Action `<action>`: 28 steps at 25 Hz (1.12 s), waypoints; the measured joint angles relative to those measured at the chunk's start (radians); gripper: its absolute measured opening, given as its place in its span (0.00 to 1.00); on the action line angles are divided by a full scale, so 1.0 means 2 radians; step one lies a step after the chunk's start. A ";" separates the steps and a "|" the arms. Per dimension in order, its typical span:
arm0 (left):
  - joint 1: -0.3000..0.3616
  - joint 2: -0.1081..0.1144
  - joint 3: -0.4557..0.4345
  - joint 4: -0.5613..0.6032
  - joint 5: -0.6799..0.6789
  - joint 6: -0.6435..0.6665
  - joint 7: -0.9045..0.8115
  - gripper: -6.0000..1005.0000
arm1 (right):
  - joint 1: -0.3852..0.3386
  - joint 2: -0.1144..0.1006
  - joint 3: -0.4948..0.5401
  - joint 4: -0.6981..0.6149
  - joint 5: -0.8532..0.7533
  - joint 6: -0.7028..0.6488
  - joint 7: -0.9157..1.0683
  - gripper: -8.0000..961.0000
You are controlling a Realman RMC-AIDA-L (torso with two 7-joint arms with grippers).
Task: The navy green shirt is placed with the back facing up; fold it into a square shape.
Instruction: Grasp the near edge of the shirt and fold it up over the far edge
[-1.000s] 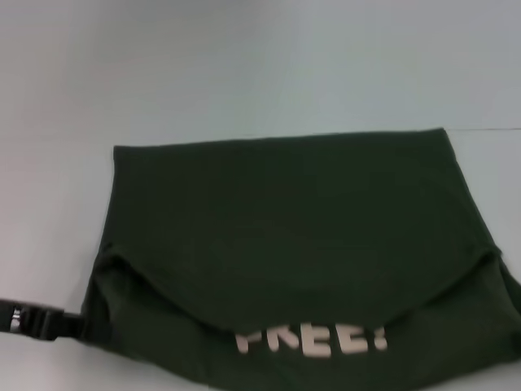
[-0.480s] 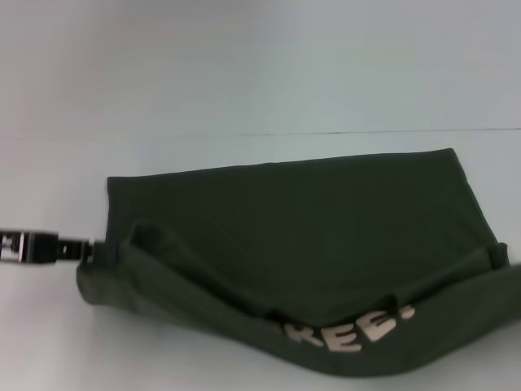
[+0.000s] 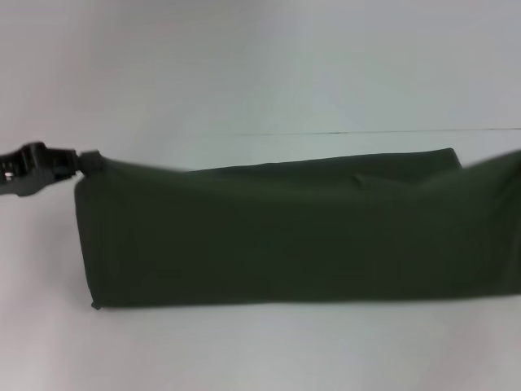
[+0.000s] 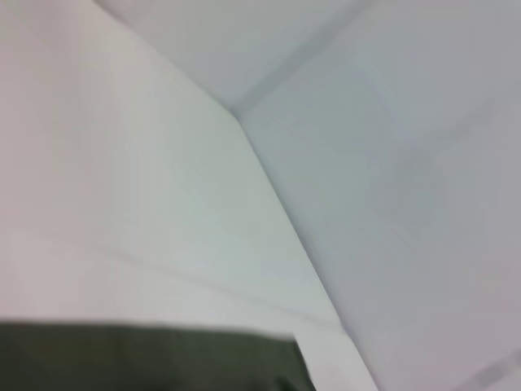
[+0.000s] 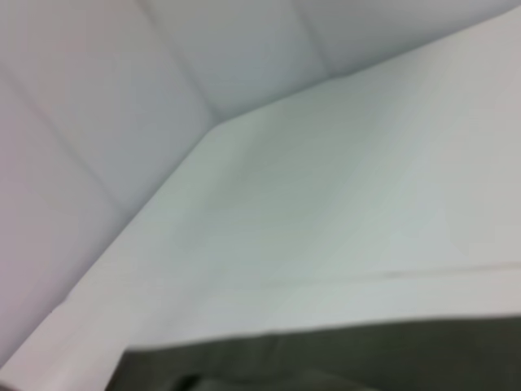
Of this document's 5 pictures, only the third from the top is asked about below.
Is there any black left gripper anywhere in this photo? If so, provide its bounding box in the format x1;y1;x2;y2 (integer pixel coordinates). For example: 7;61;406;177
0;141;102;200

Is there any dark green t-shirt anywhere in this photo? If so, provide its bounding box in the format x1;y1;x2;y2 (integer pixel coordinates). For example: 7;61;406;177
72;147;521;312

